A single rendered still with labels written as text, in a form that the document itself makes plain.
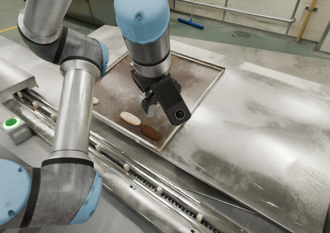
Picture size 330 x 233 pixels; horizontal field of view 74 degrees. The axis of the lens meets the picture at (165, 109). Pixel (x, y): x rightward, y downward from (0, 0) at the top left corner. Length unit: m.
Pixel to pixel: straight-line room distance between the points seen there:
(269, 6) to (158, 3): 3.90
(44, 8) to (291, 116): 0.81
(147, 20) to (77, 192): 0.37
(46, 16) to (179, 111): 0.34
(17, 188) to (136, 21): 0.36
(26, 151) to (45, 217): 0.51
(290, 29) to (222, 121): 3.47
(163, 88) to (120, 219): 0.44
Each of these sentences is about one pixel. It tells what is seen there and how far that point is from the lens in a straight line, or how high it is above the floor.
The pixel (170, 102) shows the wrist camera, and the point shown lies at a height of 1.20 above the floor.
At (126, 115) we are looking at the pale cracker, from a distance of 0.87.
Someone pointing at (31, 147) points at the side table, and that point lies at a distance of 1.00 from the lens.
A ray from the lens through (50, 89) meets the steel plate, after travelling 1.29.
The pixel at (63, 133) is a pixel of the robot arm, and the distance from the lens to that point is 0.58.
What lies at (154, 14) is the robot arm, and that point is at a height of 1.39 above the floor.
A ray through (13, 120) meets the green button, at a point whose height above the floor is 0.91.
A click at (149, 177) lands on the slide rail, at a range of 0.75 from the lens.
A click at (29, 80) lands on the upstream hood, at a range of 1.23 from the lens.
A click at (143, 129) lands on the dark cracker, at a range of 0.81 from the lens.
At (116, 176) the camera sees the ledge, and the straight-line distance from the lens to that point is 0.75.
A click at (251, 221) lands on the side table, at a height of 0.82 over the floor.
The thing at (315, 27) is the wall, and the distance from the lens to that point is 4.15.
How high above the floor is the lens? 1.49
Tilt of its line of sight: 41 degrees down
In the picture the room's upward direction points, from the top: straight up
